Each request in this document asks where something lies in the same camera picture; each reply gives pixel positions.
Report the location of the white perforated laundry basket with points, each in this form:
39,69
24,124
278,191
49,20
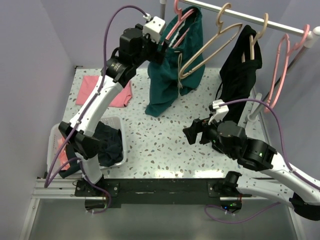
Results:
112,121

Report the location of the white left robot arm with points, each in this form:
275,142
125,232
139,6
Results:
80,129

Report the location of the white clothes rack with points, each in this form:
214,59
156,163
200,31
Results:
295,34

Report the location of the green shorts with drawstring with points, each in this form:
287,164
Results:
165,83

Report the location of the beige hanger with garment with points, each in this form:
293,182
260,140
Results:
253,39

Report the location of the black hanging garment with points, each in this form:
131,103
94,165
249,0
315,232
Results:
238,73

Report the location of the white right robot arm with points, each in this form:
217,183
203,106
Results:
256,155

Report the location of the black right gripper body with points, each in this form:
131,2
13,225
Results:
212,127

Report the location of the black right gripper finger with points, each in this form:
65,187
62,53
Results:
206,137
192,131

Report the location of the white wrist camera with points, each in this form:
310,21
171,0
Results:
153,28
217,111

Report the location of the pink cloth in basket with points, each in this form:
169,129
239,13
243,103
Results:
62,158

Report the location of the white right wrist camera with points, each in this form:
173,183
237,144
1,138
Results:
217,111

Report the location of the pink hanger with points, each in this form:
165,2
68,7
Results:
180,23
291,56

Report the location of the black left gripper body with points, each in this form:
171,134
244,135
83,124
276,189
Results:
149,49

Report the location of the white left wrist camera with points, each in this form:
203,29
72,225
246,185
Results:
153,28

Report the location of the dark navy clothes in basket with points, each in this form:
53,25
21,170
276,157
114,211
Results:
110,151

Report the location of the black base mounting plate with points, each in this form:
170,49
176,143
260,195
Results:
154,191

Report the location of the pink folded shirt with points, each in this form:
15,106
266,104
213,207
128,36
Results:
88,84

